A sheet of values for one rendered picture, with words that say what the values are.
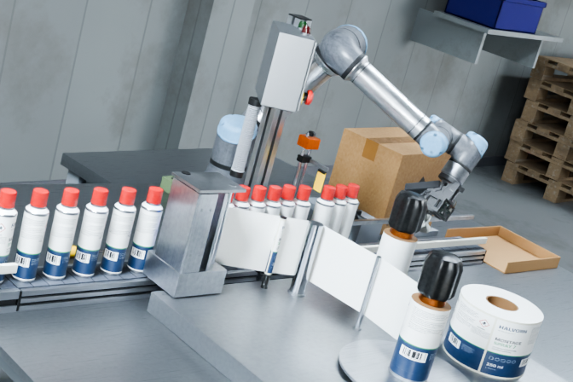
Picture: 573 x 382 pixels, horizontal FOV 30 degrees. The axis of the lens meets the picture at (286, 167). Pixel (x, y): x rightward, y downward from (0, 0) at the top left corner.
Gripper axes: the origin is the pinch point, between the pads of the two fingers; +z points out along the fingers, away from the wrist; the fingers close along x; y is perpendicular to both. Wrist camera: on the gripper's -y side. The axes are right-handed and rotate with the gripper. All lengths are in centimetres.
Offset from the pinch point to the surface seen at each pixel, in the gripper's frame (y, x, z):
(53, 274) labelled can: 3, -102, 64
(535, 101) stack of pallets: -257, 401, -200
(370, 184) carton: -23.1, 2.0, -7.3
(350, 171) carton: -31.8, 0.7, -7.5
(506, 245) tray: -5, 59, -22
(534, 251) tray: 4, 62, -26
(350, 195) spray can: 1.0, -32.5, 4.5
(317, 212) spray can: 1.4, -40.2, 14.3
